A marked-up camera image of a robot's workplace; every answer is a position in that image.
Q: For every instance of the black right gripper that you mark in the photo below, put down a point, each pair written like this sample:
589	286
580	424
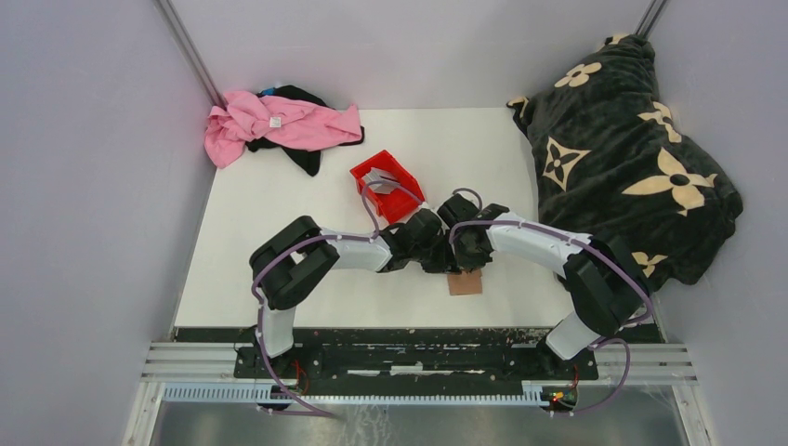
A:
466	264

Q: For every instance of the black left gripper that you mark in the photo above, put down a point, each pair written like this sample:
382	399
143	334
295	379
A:
446	264

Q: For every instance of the red plastic bin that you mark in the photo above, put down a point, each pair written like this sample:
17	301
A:
392	191

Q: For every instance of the tan leather card holder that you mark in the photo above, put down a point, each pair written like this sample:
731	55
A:
465	283

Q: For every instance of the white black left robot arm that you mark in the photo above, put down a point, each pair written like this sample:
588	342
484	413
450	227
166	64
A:
289	266

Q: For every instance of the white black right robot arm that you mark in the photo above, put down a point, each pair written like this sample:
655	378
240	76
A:
606	285

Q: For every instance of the stack of credit cards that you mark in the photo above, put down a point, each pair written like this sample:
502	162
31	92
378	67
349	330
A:
380	181

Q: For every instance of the black garment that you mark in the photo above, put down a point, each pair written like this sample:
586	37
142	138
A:
299	123

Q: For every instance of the black floral blanket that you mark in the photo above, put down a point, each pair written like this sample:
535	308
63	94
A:
608	156

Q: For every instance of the pink cloth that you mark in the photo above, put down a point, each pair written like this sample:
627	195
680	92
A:
223	137

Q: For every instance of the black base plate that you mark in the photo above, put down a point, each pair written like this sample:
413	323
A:
324	352

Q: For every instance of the aluminium rail frame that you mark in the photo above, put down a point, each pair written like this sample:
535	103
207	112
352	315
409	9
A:
644	395

